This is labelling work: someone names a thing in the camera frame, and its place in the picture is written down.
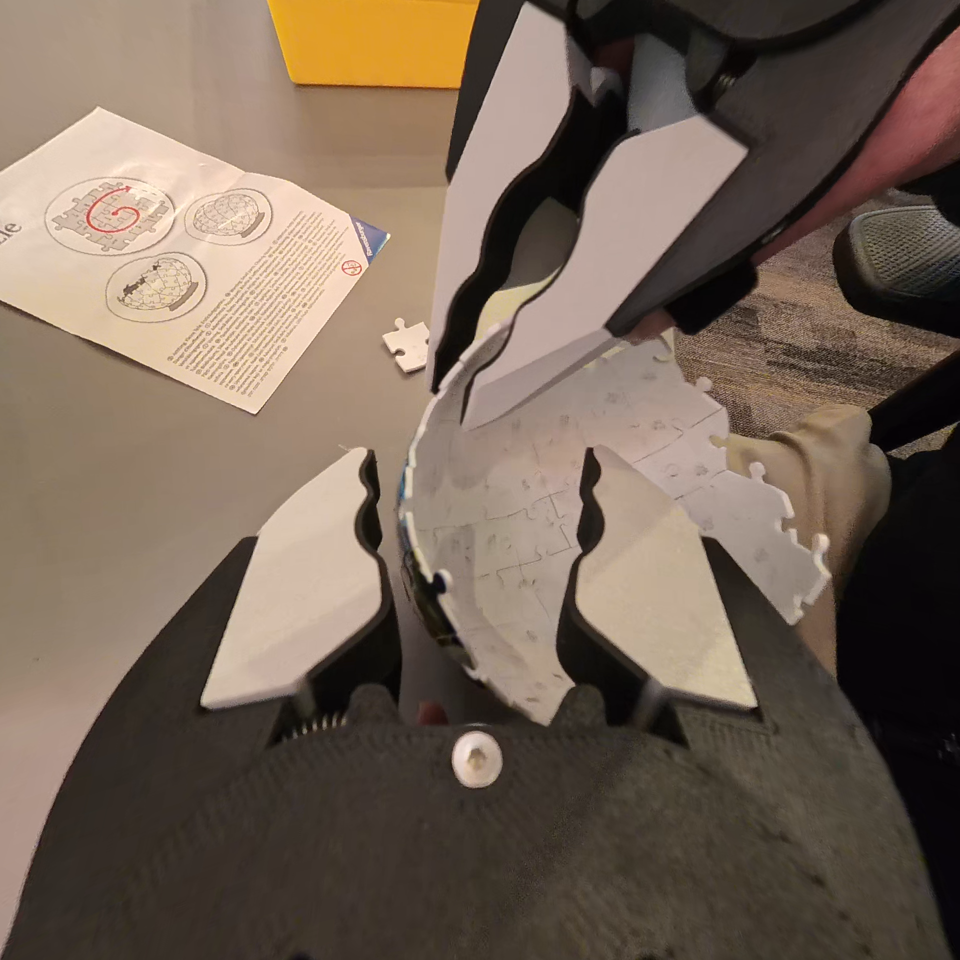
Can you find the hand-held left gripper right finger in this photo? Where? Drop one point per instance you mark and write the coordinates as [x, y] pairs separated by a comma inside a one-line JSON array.
[[660, 600]]

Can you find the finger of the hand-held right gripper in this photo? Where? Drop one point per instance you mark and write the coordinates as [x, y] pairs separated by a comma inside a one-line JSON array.
[[495, 150], [645, 225]]

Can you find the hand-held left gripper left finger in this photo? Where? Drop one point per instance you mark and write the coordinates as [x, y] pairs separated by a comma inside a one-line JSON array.
[[300, 592]]

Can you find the partly built puzzle ball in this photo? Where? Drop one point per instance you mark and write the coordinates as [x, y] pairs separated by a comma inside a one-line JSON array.
[[510, 525]]

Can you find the white puzzle piece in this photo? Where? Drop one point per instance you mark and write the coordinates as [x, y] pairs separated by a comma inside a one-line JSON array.
[[405, 346]]

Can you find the person's right hand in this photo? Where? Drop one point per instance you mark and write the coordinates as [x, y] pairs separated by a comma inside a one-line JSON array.
[[885, 127]]

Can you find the person's left hand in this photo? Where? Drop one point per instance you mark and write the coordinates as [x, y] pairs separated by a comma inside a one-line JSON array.
[[431, 712]]

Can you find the yellow plastic box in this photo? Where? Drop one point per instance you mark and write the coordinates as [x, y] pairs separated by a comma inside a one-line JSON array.
[[360, 45]]

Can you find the black office chair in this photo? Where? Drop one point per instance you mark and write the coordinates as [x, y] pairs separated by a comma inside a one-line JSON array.
[[900, 255]]

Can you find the person's black jacket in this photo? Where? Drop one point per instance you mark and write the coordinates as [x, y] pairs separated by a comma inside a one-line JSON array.
[[907, 600]]

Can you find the white instruction leaflet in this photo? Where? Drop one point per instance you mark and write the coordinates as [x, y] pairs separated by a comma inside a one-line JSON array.
[[247, 300]]

